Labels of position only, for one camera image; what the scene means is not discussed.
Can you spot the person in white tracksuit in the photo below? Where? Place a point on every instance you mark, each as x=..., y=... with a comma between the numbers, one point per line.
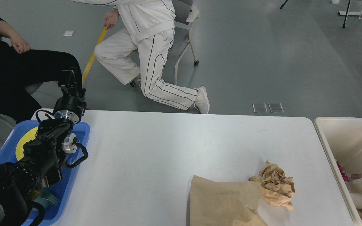
x=141, y=49

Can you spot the clear floor plate right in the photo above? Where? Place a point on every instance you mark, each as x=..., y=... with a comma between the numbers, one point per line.
x=276, y=107

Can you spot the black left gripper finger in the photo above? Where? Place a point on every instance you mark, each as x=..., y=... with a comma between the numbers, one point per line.
x=81, y=94
x=67, y=83

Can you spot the clear floor plate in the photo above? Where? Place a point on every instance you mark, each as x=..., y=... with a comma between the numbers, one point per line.
x=259, y=107
x=276, y=107

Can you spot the brown paper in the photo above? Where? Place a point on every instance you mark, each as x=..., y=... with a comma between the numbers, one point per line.
x=277, y=189

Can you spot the clear floor plate left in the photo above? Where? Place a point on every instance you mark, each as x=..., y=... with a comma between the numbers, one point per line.
x=259, y=107

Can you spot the white paper scrap on floor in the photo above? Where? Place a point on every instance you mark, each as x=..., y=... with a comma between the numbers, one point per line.
x=68, y=33

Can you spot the beige plastic bin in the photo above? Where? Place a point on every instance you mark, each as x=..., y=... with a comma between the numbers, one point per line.
x=341, y=138

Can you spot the person in black trousers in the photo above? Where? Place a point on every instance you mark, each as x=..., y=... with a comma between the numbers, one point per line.
x=20, y=66

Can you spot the red round object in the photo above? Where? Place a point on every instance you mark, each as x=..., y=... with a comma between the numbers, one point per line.
x=347, y=177

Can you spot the white paper cup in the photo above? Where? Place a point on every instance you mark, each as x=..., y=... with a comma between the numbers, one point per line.
x=357, y=199

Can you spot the brown paper bag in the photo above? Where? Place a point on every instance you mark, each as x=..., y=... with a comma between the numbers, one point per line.
x=224, y=204

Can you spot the dark teal mug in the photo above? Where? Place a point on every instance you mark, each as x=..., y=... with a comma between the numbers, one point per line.
x=47, y=198

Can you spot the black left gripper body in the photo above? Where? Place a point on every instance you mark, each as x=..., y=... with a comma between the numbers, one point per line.
x=70, y=108

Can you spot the yellow plastic plate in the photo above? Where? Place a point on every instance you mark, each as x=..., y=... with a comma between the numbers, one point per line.
x=28, y=136

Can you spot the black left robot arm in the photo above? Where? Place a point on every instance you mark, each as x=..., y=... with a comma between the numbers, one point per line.
x=53, y=147

